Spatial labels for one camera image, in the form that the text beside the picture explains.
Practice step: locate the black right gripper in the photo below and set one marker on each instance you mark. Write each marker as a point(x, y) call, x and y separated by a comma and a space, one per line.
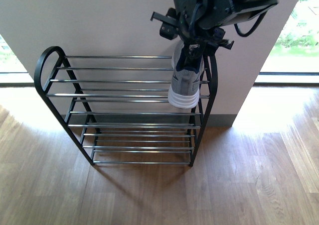
point(198, 22)

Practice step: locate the black metal shoe rack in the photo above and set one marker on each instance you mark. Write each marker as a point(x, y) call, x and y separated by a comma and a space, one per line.
point(115, 109)

